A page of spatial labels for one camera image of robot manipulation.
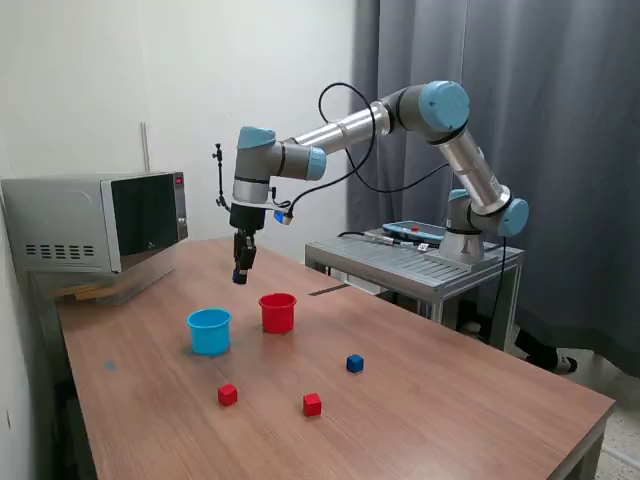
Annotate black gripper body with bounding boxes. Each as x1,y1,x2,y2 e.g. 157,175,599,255
228,202,266,234

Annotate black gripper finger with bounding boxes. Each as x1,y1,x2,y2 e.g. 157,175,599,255
231,232,243,285
239,233,257,285

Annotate red plastic cup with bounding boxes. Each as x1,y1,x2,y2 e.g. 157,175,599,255
258,292,298,335

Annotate blue plastic cup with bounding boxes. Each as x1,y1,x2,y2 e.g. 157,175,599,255
186,307,234,357

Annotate clear plastic riser box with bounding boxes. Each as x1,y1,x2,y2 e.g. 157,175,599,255
29,249,177,307

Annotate thin white pole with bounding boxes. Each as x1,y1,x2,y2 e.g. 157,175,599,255
139,121,151,173

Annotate grey metal robot stand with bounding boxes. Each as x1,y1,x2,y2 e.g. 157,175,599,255
304,230,526,351

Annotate wooden slats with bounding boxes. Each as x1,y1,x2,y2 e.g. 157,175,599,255
52,283,119,303

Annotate blue grey teach pendant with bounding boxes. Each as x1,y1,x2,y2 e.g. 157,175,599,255
382,220,448,246

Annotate silver microwave oven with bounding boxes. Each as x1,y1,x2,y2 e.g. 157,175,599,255
0,171,190,275

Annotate person's black-clad leg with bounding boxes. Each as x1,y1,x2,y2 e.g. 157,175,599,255
514,327,560,370

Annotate grey curtain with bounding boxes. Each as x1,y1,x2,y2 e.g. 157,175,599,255
346,0,640,379

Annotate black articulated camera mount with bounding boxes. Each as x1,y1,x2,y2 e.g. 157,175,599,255
210,142,258,243

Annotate black pendant cable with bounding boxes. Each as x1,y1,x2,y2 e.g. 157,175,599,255
336,229,426,249

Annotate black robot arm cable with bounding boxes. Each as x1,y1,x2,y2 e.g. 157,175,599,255
287,82,454,221

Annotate black power cable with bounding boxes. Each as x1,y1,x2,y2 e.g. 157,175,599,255
485,233,507,346

